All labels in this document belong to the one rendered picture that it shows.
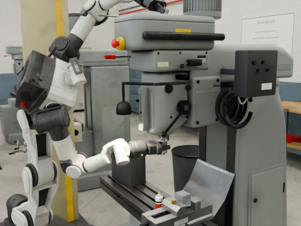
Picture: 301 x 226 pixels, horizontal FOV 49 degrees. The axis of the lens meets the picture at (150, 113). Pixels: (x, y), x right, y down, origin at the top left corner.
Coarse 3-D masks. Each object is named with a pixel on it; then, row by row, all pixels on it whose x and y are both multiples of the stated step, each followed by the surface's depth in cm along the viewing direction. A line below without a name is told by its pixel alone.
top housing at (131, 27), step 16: (128, 16) 144; (144, 16) 141; (160, 16) 145; (176, 16) 150; (192, 16) 155; (128, 32) 145; (192, 32) 155; (208, 32) 160; (128, 48) 148; (144, 48) 144; (160, 48) 148; (176, 48) 153; (192, 48) 158; (208, 48) 163
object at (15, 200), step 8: (8, 200) 227; (16, 200) 223; (24, 200) 222; (8, 208) 224; (8, 216) 225; (56, 216) 238; (0, 224) 227; (8, 224) 223; (56, 224) 226; (64, 224) 226; (72, 224) 226; (80, 224) 210
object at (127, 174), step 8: (112, 160) 217; (136, 160) 203; (144, 160) 207; (112, 168) 218; (120, 168) 210; (128, 168) 202; (136, 168) 204; (144, 168) 208; (112, 176) 219; (120, 176) 211; (128, 176) 203; (136, 176) 205; (144, 176) 209; (128, 184) 205; (136, 184) 206
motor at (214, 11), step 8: (184, 0) 169; (192, 0) 164; (200, 0) 163; (208, 0) 162; (216, 0) 164; (184, 8) 170; (192, 8) 165; (200, 8) 163; (208, 8) 163; (216, 8) 165; (208, 16) 164; (216, 16) 165
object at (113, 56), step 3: (114, 54) 161; (105, 57) 158; (108, 57) 159; (111, 57) 159; (114, 57) 160; (117, 57) 162; (120, 57) 162; (123, 57) 163; (126, 57) 164; (129, 57) 165
